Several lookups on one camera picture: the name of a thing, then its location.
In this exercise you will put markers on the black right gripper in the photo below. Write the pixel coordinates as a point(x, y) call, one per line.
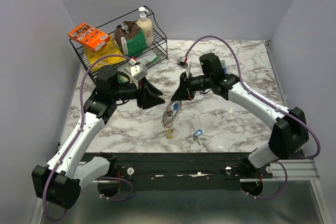
point(180, 94)

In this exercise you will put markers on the black wire shelf rack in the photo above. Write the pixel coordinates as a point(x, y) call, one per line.
point(109, 28)

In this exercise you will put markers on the orange snack box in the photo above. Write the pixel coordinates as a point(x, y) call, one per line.
point(89, 36)

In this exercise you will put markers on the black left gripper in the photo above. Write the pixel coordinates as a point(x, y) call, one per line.
point(144, 100)

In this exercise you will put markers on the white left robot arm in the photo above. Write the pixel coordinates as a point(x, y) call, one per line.
point(62, 179)

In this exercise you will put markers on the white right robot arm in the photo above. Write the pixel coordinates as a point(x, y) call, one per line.
point(287, 133)

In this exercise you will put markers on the green white snack packet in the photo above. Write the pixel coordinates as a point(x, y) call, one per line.
point(147, 58)

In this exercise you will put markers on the brown and green bag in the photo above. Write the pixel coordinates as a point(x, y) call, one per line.
point(130, 39)

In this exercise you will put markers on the blue green small box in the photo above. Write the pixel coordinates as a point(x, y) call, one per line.
point(223, 64)

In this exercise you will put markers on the metal disc with key rings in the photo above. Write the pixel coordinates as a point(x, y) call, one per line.
point(170, 117)

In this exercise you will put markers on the yellow key tag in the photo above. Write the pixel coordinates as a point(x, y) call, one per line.
point(169, 133)

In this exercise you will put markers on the cream pump lotion bottle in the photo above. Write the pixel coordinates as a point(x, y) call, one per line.
point(146, 25)

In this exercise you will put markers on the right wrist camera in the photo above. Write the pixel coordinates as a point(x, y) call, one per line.
point(182, 62)

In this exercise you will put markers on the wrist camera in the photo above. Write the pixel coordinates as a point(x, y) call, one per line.
point(138, 69)
point(182, 62)

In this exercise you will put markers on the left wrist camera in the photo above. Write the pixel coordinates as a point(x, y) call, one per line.
point(138, 69)

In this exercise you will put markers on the yellow chips bag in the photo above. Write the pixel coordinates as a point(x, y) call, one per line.
point(110, 48)

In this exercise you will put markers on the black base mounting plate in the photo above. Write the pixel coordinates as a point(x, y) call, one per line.
point(180, 171)

